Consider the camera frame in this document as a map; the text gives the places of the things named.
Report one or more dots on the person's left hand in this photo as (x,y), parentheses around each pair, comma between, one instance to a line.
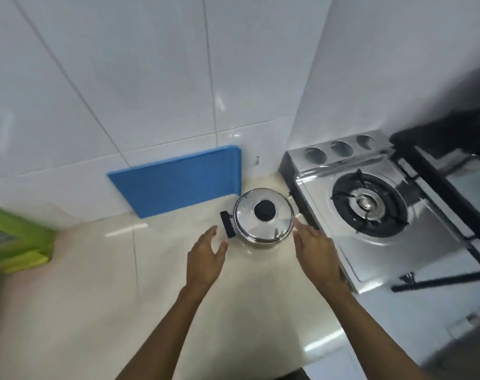
(203,260)

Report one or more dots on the person's right hand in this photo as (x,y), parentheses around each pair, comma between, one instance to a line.
(318,255)

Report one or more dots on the person's right fingers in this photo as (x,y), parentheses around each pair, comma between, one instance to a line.
(305,231)

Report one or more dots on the person's left thumb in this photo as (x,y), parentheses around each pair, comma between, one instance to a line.
(223,251)

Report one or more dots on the person's right forearm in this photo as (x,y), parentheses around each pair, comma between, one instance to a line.
(376,332)

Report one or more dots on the person's left forearm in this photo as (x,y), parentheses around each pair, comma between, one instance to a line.
(162,332)

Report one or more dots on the steel pot lid black knob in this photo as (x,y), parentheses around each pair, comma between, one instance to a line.
(264,212)

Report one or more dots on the stainless steel pot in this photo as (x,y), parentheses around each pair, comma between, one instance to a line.
(259,221)

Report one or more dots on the black burner grate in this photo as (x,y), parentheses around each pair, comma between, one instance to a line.
(368,203)

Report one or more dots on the stainless steel gas stove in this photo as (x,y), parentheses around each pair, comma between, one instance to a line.
(374,217)

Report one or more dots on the blue cutting board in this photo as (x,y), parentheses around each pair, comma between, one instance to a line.
(180,181)

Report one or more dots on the black metal rack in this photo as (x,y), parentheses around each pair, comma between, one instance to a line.
(449,185)

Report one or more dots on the green box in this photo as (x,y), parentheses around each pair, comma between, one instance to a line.
(14,243)

